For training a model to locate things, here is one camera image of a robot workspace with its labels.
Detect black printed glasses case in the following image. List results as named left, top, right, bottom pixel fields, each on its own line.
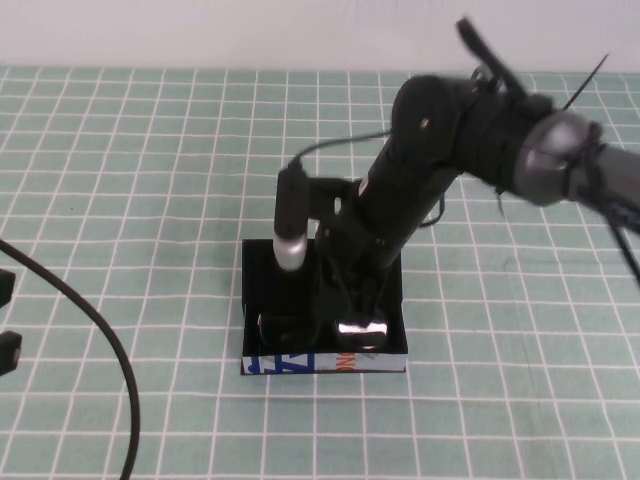
left=240, top=238, right=409, bottom=377

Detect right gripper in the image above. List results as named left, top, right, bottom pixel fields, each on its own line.
left=305, top=177, right=432, bottom=346

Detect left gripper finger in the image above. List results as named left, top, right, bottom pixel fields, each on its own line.
left=0, top=330, right=24, bottom=378
left=0, top=268, right=16, bottom=307

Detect green checked tablecloth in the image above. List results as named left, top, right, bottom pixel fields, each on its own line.
left=0, top=64, right=640, bottom=480

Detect black framed sunglasses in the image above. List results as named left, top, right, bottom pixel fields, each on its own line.
left=255, top=309, right=389, bottom=351

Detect black silver-tipped wrist camera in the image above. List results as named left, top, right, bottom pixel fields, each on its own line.
left=272, top=167, right=309, bottom=272

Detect thick black cable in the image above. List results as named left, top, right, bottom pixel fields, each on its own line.
left=0, top=238, right=141, bottom=480

